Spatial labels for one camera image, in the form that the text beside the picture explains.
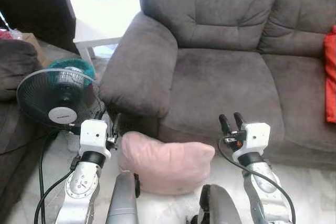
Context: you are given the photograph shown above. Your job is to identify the white side table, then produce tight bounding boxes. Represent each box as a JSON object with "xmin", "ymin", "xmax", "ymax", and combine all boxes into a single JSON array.
[{"xmin": 72, "ymin": 0, "xmax": 142, "ymax": 61}]

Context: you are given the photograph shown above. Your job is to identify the pink pillow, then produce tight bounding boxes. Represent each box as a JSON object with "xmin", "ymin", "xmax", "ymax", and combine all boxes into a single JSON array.
[{"xmin": 117, "ymin": 131, "xmax": 216, "ymax": 196}]

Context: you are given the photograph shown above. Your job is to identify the thin black power cable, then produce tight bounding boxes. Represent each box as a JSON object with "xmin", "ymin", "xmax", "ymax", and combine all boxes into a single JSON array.
[{"xmin": 0, "ymin": 135, "xmax": 48, "ymax": 156}]

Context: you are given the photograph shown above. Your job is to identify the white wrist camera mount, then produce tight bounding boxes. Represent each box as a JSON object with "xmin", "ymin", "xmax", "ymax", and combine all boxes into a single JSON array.
[
  {"xmin": 239, "ymin": 122, "xmax": 271, "ymax": 156},
  {"xmin": 79, "ymin": 119, "xmax": 112, "ymax": 159}
]

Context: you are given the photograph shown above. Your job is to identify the black electric fan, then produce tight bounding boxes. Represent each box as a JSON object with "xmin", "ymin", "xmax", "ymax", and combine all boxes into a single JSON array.
[{"xmin": 16, "ymin": 68, "xmax": 106, "ymax": 130}]

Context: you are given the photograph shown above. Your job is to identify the dark brown fabric armchair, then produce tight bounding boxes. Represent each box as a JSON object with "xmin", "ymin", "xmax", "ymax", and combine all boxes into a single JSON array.
[{"xmin": 0, "ymin": 39, "xmax": 58, "ymax": 222}]

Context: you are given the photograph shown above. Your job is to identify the brown cardboard box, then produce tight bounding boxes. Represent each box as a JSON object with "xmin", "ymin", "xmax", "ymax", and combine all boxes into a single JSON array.
[{"xmin": 21, "ymin": 33, "xmax": 50, "ymax": 67}]

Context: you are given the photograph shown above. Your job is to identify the dark wooden door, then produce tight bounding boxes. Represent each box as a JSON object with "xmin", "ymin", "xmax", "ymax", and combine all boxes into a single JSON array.
[{"xmin": 0, "ymin": 0, "xmax": 78, "ymax": 54}]

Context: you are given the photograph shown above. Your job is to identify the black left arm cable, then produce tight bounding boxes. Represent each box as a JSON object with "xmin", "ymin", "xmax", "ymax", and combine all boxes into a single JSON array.
[{"xmin": 34, "ymin": 127, "xmax": 80, "ymax": 224}]

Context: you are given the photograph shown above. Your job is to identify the teal waste basket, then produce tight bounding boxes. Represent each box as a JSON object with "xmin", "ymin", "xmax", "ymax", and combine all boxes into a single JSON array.
[{"xmin": 47, "ymin": 58, "xmax": 96, "ymax": 86}]

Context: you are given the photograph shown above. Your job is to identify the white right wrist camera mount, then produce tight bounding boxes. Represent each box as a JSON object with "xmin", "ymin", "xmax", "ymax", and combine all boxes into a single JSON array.
[{"xmin": 239, "ymin": 122, "xmax": 271, "ymax": 156}]

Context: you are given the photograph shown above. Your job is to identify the grey-brown fabric sofa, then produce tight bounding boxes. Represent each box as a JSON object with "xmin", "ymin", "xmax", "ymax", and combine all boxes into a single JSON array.
[{"xmin": 99, "ymin": 0, "xmax": 336, "ymax": 171}]

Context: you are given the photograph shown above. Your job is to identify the red packets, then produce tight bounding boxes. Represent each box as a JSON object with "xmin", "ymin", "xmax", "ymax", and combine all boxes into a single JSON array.
[{"xmin": 0, "ymin": 27, "xmax": 22, "ymax": 41}]

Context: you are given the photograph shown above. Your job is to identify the grey left robot leg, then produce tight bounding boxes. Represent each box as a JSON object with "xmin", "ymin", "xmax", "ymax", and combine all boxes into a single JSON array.
[{"xmin": 105, "ymin": 170, "xmax": 141, "ymax": 224}]

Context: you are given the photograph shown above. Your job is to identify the red pillow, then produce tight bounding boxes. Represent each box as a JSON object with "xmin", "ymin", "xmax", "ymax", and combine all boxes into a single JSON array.
[{"xmin": 323, "ymin": 26, "xmax": 336, "ymax": 124}]

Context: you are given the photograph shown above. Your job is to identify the grey robot leg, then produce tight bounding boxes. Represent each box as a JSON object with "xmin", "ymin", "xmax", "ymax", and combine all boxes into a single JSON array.
[
  {"xmin": 105, "ymin": 170, "xmax": 141, "ymax": 224},
  {"xmin": 197, "ymin": 184, "xmax": 243, "ymax": 224}
]

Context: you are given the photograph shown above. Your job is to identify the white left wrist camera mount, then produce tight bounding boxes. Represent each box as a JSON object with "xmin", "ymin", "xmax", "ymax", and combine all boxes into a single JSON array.
[{"xmin": 79, "ymin": 119, "xmax": 112, "ymax": 159}]

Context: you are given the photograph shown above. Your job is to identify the grey right robot leg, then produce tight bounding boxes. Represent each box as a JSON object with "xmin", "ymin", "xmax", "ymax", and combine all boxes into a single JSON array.
[{"xmin": 197, "ymin": 184, "xmax": 243, "ymax": 224}]

